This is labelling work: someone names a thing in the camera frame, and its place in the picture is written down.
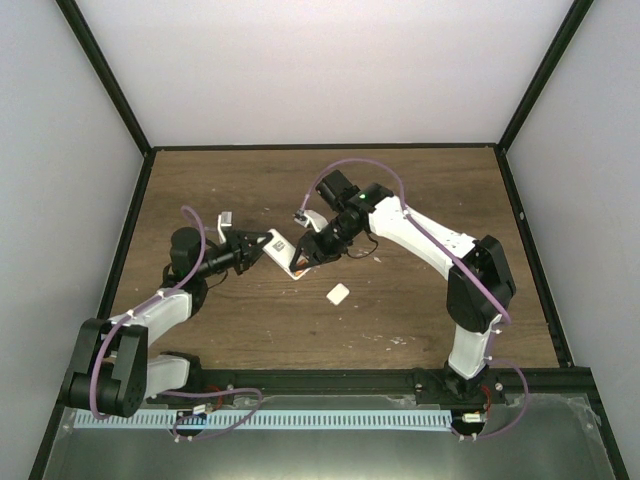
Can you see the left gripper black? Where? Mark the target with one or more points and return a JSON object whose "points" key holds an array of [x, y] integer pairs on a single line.
{"points": [[245, 255]]}

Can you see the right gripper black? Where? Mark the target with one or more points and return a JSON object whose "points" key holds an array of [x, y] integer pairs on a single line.
{"points": [[319, 250]]}

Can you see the white remote control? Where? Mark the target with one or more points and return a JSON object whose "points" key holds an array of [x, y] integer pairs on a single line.
{"points": [[280, 250]]}

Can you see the white battery cover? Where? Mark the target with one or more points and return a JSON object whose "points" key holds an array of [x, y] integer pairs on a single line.
{"points": [[338, 294]]}

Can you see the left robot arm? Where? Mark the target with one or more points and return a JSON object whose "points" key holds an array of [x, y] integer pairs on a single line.
{"points": [[110, 372]]}

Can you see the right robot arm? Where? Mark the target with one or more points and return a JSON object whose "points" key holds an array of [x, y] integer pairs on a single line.
{"points": [[480, 285]]}

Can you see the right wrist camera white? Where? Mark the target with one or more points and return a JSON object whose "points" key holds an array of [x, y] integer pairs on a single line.
{"points": [[310, 219]]}

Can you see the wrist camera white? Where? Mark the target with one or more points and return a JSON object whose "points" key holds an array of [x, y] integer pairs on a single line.
{"points": [[310, 219], [224, 225]]}

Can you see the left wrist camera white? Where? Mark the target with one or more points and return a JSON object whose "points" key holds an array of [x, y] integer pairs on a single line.
{"points": [[224, 225]]}

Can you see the light blue cable duct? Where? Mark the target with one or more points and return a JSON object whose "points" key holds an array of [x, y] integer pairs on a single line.
{"points": [[402, 420]]}

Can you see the black aluminium frame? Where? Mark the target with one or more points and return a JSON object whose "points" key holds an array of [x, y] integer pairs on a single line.
{"points": [[560, 43]]}

